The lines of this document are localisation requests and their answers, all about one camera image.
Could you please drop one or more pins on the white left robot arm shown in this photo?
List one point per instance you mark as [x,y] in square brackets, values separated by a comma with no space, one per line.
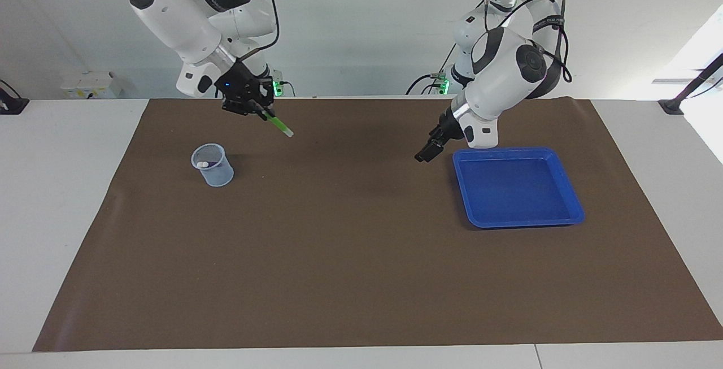
[502,81]

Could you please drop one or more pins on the white power strip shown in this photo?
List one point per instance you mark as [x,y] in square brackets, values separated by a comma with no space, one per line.
[90,86]

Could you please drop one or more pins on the translucent plastic cup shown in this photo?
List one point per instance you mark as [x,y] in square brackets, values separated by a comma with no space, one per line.
[217,176]

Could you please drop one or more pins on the small black table clamp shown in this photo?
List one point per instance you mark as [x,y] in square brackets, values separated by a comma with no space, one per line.
[8,103]

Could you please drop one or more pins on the black stand with pole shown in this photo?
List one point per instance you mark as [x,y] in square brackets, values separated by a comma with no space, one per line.
[675,103]

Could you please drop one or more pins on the blue plastic tray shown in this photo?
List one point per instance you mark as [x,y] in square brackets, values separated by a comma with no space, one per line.
[525,211]

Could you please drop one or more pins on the green pen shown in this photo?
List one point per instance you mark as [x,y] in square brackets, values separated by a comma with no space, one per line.
[279,126]

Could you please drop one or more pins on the brown table mat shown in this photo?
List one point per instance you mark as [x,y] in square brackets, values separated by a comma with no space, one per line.
[339,256]

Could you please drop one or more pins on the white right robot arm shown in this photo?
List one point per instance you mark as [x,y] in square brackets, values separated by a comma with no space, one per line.
[181,18]

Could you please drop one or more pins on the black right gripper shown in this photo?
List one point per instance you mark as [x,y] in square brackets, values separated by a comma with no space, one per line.
[240,92]

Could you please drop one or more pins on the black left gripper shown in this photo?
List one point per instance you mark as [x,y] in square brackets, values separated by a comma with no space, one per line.
[446,129]

